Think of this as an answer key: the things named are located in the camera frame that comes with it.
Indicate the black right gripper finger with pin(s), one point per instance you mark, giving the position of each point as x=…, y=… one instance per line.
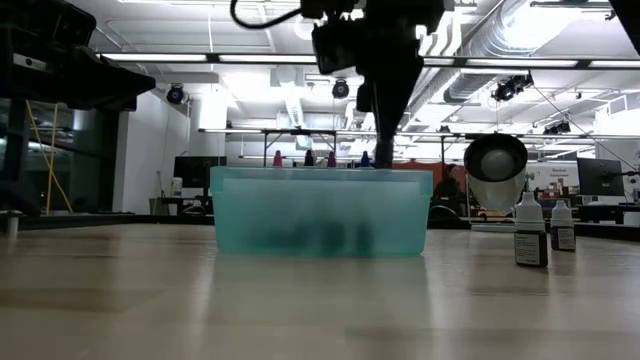
x=386, y=130

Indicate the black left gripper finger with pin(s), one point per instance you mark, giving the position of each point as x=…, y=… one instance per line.
x=115, y=85

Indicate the large bottle blue tip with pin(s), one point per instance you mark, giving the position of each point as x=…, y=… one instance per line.
x=365, y=161

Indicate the large bottle red tip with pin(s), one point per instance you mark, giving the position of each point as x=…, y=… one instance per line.
x=277, y=160

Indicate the small black colouring bottle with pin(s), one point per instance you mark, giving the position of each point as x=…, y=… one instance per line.
x=530, y=250

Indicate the small purple colouring bottle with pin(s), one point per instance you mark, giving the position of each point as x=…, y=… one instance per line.
x=562, y=239

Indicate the white arm base foot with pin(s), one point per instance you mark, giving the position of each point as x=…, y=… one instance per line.
x=12, y=222

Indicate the orange partition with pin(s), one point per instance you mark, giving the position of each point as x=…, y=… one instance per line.
x=415, y=163

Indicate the black computer monitor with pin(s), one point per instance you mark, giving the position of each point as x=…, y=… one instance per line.
x=600, y=177
x=195, y=171

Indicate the white jug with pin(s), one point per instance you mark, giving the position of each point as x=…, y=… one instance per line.
x=176, y=187

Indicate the white spotlight lamp black rim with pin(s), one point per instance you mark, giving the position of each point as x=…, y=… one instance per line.
x=495, y=195

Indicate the dark desk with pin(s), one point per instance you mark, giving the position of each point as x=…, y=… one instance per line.
x=170, y=205
x=600, y=212

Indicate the teal translucent plastic bin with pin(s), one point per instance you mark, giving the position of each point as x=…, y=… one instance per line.
x=250, y=210

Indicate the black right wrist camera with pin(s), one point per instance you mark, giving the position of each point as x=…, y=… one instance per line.
x=335, y=50

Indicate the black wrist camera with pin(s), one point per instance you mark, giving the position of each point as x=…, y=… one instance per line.
x=335, y=50
x=50, y=22

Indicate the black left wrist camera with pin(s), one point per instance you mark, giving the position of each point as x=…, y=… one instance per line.
x=50, y=22

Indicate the black ceiling camera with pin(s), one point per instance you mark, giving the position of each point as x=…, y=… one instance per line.
x=175, y=94
x=340, y=89
x=557, y=128
x=510, y=87

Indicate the silver ventilation duct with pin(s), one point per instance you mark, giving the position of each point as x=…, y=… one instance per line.
x=480, y=45

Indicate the white wall sign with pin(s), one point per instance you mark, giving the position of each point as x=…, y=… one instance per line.
x=552, y=172

